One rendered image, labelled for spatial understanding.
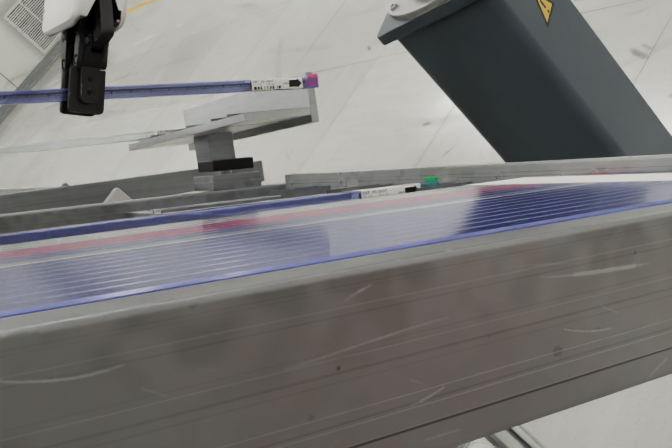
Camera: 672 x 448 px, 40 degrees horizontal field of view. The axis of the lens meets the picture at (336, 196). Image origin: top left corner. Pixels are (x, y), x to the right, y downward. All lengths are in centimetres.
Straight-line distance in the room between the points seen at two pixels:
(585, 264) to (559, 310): 2
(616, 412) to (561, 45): 61
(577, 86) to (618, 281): 94
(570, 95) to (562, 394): 96
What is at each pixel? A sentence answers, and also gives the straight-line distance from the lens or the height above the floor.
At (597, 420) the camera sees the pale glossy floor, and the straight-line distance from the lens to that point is 157.
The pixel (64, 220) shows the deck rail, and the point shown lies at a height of 90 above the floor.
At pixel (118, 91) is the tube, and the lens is 87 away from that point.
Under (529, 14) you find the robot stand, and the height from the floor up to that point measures 61.
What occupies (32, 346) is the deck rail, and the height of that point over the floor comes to 106.
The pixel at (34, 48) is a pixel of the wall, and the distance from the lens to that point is 873.
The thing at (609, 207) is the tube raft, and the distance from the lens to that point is 41.
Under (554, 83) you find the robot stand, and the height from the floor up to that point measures 52.
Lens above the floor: 113
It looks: 25 degrees down
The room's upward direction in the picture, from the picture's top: 46 degrees counter-clockwise
